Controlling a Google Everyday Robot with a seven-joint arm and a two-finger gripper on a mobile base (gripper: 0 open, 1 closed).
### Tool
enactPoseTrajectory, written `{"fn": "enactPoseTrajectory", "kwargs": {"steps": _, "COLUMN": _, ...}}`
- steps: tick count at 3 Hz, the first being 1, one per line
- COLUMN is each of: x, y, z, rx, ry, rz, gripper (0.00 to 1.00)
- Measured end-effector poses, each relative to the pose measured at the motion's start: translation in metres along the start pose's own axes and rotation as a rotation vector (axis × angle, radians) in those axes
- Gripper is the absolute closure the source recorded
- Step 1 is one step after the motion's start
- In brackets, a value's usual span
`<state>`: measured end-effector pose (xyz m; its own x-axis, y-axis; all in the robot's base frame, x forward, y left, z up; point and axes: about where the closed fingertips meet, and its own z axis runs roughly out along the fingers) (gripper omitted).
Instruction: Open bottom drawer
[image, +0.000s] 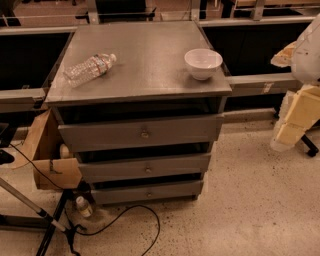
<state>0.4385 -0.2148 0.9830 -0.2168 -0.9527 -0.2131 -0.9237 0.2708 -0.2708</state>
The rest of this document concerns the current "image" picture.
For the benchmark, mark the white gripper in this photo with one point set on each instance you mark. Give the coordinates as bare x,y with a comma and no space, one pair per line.
308,61

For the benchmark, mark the grey bottom drawer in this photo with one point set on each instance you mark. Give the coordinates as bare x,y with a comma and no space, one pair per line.
145,193

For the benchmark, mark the grey drawer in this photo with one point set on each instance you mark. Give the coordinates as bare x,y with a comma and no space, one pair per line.
141,132
145,193
144,167

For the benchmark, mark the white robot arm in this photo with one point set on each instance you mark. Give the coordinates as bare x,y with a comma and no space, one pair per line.
303,55

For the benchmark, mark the grey top drawer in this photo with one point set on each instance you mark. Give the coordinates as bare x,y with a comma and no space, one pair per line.
141,132

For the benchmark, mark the grey drawer cabinet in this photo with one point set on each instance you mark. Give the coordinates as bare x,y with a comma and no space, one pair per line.
149,80

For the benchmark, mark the grey middle drawer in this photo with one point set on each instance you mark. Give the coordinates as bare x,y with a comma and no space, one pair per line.
144,167

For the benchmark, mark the white ceramic bowl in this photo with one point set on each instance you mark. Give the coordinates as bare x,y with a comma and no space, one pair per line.
202,63

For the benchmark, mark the clear plastic water bottle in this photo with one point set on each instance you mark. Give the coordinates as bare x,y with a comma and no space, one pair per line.
92,68

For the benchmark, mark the small white-capped bottle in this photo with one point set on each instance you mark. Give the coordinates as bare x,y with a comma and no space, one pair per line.
84,206

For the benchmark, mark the brown cardboard box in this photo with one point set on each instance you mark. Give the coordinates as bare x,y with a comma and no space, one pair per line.
53,164

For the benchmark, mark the grey right rail beam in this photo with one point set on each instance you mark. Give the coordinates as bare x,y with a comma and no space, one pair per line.
263,84

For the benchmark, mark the grey rail beam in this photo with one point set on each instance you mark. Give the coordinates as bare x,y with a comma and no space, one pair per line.
263,84
21,100

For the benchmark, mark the grey left rail beam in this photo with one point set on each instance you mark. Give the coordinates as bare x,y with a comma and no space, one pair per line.
21,100

